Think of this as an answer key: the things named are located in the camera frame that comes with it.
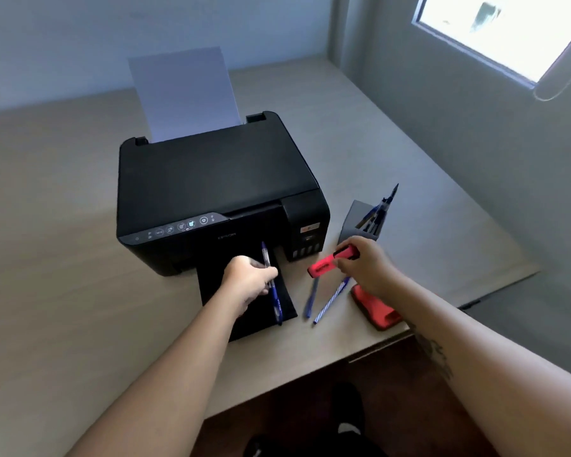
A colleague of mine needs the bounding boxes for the person's right hand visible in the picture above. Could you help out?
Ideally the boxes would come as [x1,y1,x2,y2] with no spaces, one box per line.
[334,235,410,310]

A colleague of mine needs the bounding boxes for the bright window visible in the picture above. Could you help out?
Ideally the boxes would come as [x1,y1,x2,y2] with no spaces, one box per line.
[411,0,571,89]

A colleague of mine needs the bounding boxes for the person's right black shoe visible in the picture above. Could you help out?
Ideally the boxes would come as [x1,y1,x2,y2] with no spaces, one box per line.
[331,381,366,436]

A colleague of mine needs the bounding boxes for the white paper sheet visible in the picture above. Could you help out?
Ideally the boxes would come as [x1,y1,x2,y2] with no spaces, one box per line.
[127,46,244,143]

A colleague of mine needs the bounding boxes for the solid blue pen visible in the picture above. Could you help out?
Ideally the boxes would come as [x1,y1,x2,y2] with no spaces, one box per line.
[304,276,320,321]

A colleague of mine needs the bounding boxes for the person's left black shoe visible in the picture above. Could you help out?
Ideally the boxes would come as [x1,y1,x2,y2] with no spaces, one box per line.
[243,435,277,457]

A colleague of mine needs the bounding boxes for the person's left hand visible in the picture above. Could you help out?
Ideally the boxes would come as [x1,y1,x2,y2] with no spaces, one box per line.
[218,255,279,319]

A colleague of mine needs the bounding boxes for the blue white striped pen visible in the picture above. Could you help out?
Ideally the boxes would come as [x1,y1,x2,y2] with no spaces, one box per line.
[313,276,351,325]

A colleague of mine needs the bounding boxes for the person's left forearm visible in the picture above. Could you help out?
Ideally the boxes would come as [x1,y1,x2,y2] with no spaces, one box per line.
[66,288,246,457]

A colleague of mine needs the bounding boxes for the red hole punch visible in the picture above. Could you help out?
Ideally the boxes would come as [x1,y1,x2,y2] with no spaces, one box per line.
[350,284,404,332]

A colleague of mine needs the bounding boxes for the black printer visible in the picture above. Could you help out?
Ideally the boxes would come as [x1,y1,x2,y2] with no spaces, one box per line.
[116,110,332,343]

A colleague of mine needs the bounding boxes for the pink highlighter marker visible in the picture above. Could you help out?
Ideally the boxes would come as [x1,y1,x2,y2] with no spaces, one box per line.
[307,246,361,279]

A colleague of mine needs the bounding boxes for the grey pen holder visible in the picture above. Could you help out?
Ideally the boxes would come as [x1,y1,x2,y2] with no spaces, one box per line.
[338,183,400,243]

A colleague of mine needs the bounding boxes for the light wooden desk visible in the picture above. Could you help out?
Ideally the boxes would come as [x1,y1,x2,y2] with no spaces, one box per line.
[0,54,543,457]

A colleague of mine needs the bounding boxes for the person's black trousers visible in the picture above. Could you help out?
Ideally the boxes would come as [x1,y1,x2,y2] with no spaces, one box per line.
[245,432,386,457]

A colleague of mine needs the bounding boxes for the white blind cord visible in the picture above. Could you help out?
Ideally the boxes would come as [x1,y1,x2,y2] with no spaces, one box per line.
[532,21,571,102]

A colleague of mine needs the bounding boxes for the person's black shoe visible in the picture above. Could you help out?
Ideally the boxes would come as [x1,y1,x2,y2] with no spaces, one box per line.
[243,435,277,457]
[331,381,366,436]

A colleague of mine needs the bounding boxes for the grey side table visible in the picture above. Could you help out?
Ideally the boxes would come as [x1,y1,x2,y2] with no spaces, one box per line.
[461,270,571,376]

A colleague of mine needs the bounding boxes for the blue pen clear barrel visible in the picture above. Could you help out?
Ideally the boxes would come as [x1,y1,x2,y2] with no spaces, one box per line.
[260,241,284,326]

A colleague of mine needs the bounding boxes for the person's right forearm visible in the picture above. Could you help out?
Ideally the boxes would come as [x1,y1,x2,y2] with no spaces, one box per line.
[383,278,571,457]

